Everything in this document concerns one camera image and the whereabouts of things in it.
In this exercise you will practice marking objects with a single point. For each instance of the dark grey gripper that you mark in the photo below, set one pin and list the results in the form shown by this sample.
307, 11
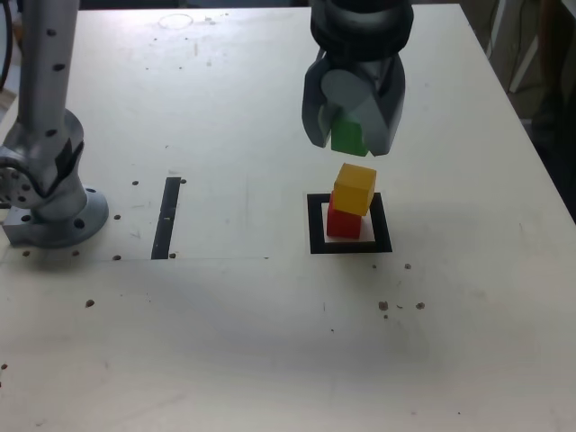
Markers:
360, 69

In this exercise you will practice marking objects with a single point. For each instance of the yellow cube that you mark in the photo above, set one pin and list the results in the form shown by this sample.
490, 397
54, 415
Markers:
355, 189

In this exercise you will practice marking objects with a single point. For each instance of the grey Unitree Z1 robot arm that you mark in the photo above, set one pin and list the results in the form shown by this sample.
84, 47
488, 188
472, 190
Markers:
49, 135

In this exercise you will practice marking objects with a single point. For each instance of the black tape strip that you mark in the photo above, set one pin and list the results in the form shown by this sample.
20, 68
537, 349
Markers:
165, 220

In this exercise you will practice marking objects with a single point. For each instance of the green cube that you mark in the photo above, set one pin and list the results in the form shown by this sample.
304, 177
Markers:
346, 135

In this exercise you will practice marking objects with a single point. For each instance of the white leaning board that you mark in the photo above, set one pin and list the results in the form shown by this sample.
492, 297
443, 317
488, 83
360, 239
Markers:
526, 63

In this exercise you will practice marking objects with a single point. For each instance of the red cube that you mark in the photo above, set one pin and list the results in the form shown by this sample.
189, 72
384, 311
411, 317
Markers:
343, 225

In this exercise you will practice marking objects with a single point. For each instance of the black tape square outline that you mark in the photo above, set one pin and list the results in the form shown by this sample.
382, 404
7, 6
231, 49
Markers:
315, 225

